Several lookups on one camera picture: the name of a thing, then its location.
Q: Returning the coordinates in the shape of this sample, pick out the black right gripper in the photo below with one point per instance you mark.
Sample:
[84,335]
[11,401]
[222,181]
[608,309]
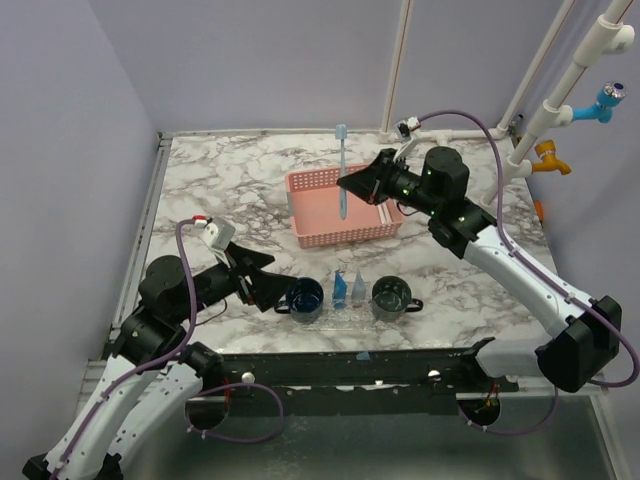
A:
[371,184]

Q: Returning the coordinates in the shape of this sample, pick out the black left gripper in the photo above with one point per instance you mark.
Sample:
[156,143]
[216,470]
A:
[267,288]

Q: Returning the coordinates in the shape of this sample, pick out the dark blue mug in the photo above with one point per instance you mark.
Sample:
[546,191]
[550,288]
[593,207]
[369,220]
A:
[303,301]

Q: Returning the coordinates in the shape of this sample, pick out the grey toothbrush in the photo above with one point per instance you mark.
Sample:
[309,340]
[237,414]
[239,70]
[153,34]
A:
[341,135]

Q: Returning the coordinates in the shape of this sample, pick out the blue toothpaste tube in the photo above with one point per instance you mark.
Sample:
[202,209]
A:
[340,288]

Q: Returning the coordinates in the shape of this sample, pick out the dark green mug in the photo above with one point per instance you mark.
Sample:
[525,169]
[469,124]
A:
[391,298]

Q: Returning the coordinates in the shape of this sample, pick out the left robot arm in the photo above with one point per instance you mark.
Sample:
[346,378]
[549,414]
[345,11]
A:
[153,368]

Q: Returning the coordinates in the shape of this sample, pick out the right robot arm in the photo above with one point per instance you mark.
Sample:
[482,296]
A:
[578,339]

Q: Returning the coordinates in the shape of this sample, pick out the white toothbrush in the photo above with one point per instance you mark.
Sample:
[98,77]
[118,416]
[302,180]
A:
[385,217]

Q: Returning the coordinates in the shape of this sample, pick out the yellow faucet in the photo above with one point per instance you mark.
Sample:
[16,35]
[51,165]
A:
[548,161]

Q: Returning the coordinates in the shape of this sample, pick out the blue faucet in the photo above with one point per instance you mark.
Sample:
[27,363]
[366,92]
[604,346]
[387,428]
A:
[609,96]

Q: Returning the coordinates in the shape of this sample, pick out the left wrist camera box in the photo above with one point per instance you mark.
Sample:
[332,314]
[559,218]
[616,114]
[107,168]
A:
[217,234]

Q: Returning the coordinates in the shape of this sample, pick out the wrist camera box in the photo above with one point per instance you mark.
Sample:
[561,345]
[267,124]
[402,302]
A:
[217,234]
[406,132]

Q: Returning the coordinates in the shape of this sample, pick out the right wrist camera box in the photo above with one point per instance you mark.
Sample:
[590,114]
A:
[406,132]

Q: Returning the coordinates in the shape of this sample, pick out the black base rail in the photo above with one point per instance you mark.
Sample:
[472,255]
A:
[347,383]

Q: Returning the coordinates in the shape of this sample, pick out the white pvc pipe frame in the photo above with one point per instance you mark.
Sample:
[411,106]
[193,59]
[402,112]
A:
[608,35]

